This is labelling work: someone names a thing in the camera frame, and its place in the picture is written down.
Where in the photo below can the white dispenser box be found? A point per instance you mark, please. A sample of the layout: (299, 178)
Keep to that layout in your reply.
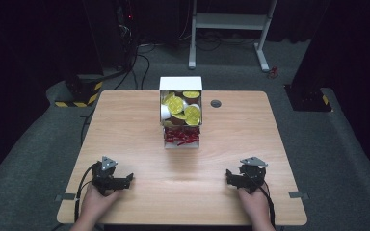
(180, 83)

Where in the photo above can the white metal stand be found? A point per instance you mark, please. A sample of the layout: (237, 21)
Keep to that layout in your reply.
(228, 21)

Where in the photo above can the black stand base yellow mark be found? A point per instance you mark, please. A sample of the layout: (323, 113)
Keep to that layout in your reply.
(306, 97)

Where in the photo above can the person's left hand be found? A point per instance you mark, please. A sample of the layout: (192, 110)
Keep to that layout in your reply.
(96, 203)

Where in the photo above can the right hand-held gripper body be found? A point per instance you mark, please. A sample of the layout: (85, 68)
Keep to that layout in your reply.
(252, 176)

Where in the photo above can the person's right hand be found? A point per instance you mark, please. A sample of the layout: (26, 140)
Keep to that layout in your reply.
(253, 203)

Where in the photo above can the pile of yellow-lidded creamer cups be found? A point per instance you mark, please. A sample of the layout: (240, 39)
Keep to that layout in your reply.
(176, 105)

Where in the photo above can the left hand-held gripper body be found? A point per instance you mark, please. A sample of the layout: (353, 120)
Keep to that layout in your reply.
(104, 178)

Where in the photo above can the small red floor object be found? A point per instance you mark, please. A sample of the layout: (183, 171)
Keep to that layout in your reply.
(272, 72)

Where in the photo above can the grey tape piece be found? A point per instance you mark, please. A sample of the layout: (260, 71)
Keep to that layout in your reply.
(65, 197)
(298, 195)

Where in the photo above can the yellow-black striped stand base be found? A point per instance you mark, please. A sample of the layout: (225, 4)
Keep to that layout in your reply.
(83, 93)

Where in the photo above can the dark computer tower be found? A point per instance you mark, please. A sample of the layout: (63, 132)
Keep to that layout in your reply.
(126, 29)

